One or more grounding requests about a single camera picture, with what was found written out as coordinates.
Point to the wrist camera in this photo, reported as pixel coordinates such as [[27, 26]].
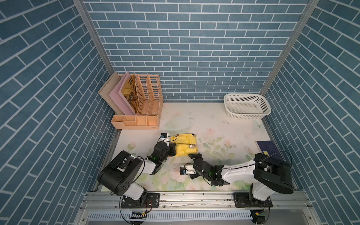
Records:
[[189, 171], [164, 137]]

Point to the aluminium corner post left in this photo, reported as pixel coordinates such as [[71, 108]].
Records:
[[85, 16]]

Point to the yellow cartoon pillowcase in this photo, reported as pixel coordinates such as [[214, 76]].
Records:
[[185, 144]]

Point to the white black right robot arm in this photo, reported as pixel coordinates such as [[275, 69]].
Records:
[[268, 174]]

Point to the dark blue book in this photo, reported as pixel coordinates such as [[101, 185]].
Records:
[[268, 148]]

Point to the yellow black patterned book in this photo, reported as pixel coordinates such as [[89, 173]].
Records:
[[129, 91]]

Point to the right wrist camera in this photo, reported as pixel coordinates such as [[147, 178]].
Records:
[[189, 171]]

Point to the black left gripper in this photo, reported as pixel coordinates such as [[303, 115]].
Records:
[[171, 148]]

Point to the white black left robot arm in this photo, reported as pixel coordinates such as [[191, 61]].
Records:
[[120, 175]]

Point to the beige board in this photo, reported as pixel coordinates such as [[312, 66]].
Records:
[[105, 90]]

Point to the aluminium corner post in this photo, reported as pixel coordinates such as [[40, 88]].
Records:
[[85, 16], [308, 11]]

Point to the pink board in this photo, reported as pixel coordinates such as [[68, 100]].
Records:
[[119, 99]]

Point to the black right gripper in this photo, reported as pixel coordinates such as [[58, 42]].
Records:
[[197, 156]]

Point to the green circuit board left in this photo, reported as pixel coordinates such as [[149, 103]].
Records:
[[138, 215]]

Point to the green circuit board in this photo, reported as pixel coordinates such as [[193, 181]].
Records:
[[256, 214], [138, 215]]

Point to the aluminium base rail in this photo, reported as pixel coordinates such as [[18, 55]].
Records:
[[196, 208]]

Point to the orange plastic file organizer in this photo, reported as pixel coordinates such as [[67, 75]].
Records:
[[150, 98]]

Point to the white perforated plastic basket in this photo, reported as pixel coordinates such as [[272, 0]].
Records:
[[246, 106]]

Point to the green circuit board right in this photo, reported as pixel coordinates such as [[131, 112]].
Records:
[[256, 214]]

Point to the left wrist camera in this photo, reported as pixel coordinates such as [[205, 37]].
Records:
[[164, 137]]

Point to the aluminium corner post right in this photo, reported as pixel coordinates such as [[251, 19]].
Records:
[[308, 11]]

